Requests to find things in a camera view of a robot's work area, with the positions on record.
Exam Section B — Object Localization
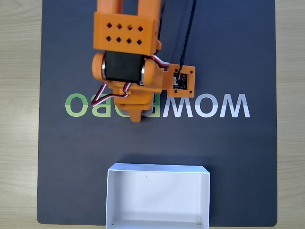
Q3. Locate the orange camera mount with board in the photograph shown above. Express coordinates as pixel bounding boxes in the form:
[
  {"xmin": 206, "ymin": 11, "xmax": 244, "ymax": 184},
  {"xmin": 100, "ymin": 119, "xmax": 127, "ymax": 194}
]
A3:
[{"xmin": 163, "ymin": 63, "xmax": 196, "ymax": 99}]

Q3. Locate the red white black servo wire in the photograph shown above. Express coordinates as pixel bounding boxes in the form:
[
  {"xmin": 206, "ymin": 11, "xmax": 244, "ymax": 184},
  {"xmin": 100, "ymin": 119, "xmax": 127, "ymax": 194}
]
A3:
[
  {"xmin": 91, "ymin": 82, "xmax": 132, "ymax": 107},
  {"xmin": 145, "ymin": 54, "xmax": 171, "ymax": 71}
]

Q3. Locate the black camera cable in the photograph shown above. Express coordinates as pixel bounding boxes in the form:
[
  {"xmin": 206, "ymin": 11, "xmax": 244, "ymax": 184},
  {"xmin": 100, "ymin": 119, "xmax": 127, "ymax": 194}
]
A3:
[{"xmin": 178, "ymin": 0, "xmax": 197, "ymax": 83}]

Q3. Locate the dark mat with WOWROBO print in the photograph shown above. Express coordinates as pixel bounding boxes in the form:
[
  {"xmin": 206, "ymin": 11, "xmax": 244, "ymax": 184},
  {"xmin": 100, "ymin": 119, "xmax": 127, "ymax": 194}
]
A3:
[{"xmin": 37, "ymin": 0, "xmax": 278, "ymax": 226}]

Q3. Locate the white open cardboard box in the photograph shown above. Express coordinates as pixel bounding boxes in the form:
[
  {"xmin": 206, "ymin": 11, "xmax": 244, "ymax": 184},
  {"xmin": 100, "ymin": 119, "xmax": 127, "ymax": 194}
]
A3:
[{"xmin": 104, "ymin": 163, "xmax": 211, "ymax": 229}]

